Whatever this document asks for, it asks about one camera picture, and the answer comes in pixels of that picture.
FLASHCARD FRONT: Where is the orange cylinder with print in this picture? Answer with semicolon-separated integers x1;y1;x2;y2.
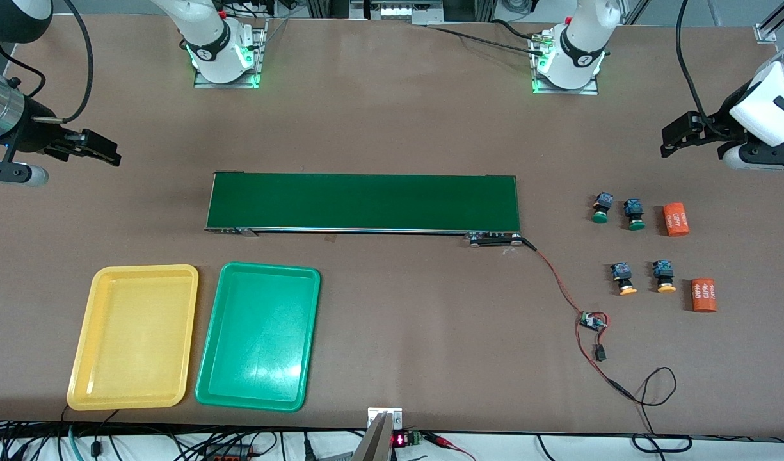
691;278;717;314
661;202;691;237

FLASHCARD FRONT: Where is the black cable on table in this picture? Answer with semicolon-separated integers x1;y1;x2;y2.
426;18;546;57

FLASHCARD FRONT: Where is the black power strip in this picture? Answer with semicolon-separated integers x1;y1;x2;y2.
203;445;255;461

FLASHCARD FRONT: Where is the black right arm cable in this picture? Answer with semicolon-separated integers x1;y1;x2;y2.
30;0;95;125

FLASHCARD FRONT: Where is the green conveyor belt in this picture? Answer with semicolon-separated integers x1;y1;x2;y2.
204;172;522;247

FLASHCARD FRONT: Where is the grey metal camera mount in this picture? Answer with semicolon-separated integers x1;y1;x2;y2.
351;408;404;461

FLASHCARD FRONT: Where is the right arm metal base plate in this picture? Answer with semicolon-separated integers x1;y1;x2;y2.
193;19;268;89

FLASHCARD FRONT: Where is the aluminium profile post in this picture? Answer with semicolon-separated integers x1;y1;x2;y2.
755;0;784;44

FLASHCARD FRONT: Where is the green push button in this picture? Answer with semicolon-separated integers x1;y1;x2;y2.
623;198;646;231
591;192;614;224

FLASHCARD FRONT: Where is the yellow plastic tray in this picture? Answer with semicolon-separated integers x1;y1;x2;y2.
67;264;199;411

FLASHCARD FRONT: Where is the yellow push button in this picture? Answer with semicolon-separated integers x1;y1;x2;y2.
652;259;677;294
610;263;637;296

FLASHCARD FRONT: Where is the green plastic tray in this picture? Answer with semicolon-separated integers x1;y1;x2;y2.
195;261;321;412

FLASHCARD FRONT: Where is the red clip lead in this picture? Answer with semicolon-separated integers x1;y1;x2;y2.
424;433;476;461

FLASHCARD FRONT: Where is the aluminium frame with light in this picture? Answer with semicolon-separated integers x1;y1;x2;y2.
305;0;498;26

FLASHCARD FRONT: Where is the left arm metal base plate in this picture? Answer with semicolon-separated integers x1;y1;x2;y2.
529;32;600;95

